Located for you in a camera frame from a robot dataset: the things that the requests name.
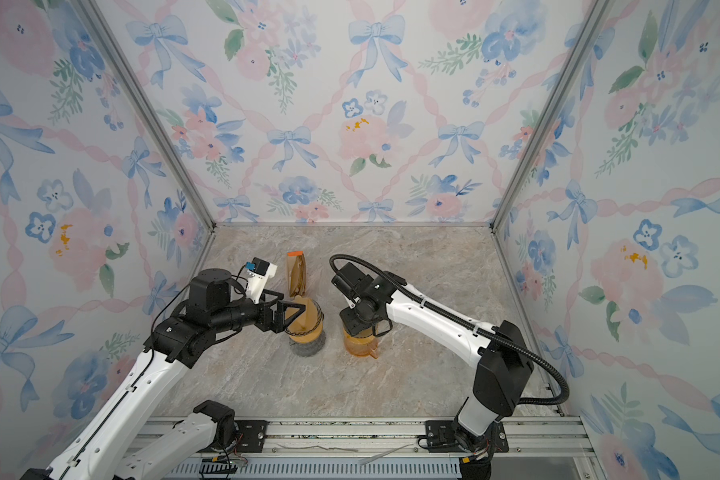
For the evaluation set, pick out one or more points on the aluminium mounting rail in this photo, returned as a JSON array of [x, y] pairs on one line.
[[387, 448]]

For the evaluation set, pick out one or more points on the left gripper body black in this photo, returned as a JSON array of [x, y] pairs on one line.
[[261, 317]]

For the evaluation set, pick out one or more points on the orange glass carafe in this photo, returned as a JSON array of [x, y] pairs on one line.
[[362, 347]]

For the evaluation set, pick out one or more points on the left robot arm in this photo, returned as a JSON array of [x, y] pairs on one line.
[[219, 305]]

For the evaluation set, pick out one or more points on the left aluminium corner post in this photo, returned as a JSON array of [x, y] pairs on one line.
[[93, 19]]

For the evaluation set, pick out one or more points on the grey ribbed dripper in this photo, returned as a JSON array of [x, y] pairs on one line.
[[304, 335]]

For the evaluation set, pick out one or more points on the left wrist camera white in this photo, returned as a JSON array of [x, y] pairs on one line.
[[257, 273]]

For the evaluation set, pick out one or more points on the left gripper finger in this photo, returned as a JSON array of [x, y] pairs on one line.
[[286, 313], [270, 296]]

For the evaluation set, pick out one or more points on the aluminium corner post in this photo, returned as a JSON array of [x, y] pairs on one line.
[[589, 30], [93, 19]]

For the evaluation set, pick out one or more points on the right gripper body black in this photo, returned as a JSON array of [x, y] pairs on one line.
[[355, 322]]

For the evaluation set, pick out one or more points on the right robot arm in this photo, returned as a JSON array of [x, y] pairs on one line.
[[502, 367]]

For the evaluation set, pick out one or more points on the coffee filter pack orange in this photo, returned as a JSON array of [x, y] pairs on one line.
[[296, 273]]

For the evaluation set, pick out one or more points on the grey glass carafe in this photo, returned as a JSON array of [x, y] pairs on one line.
[[306, 350]]

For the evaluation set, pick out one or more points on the right aluminium corner post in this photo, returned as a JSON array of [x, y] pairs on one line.
[[589, 30]]

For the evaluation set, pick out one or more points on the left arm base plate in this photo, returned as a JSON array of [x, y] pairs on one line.
[[249, 435]]

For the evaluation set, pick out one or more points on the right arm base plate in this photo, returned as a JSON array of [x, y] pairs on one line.
[[446, 436]]

